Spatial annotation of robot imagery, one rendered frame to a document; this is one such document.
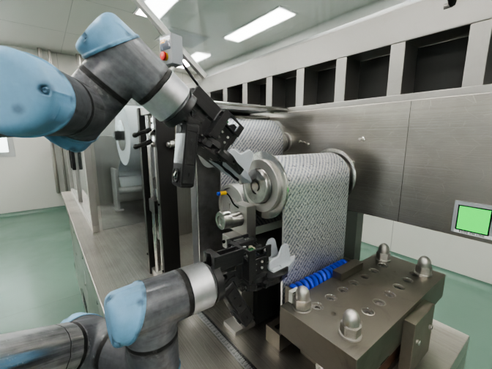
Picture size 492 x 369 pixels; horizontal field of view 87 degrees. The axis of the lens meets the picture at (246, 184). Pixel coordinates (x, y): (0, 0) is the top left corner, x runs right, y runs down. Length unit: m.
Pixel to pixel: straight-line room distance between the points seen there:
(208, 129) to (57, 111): 0.25
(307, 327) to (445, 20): 0.68
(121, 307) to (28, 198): 5.66
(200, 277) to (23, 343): 0.23
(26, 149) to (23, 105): 5.64
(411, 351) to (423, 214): 0.30
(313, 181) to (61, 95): 0.47
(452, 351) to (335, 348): 0.35
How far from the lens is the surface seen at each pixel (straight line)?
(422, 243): 3.35
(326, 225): 0.67
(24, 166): 5.95
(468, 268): 3.30
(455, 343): 0.83
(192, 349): 0.68
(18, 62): 0.30
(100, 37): 0.43
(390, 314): 0.60
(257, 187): 0.55
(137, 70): 0.43
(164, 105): 0.44
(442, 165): 0.72
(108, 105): 0.44
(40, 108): 0.29
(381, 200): 0.78
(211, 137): 0.47
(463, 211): 0.72
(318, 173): 0.61
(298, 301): 0.55
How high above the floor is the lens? 1.36
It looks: 10 degrees down
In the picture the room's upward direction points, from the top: straight up
